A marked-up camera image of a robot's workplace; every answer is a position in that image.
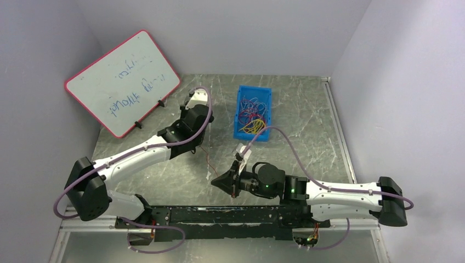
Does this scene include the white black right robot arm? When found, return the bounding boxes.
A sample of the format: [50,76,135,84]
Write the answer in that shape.
[211,161,407,227]

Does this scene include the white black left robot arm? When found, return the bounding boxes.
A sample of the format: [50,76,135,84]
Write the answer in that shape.
[65,105,214,221]

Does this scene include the pink framed whiteboard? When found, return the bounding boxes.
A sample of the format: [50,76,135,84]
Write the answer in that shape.
[64,30,180,138]

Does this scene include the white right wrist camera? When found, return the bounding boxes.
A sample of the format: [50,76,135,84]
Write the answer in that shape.
[235,143,251,174]

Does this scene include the yellow wire bundle in bin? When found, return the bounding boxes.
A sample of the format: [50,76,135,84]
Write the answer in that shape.
[237,118,268,136]

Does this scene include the red wire tangle in bin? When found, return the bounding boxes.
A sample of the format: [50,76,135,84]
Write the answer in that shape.
[237,96,270,126]

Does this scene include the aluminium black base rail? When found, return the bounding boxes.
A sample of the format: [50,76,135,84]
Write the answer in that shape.
[59,205,379,245]

